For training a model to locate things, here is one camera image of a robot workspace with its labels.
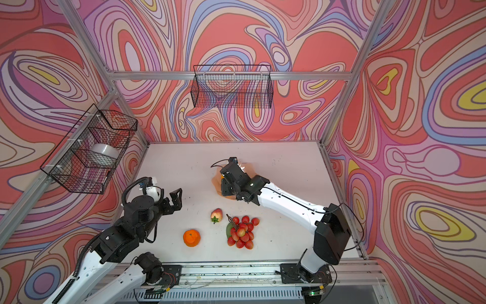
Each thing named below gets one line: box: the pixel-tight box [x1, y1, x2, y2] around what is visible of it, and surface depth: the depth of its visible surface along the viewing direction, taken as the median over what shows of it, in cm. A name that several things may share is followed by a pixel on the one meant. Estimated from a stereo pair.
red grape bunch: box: [225, 213, 261, 250], surface depth 82 cm
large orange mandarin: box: [182, 229, 202, 247], surface depth 80 cm
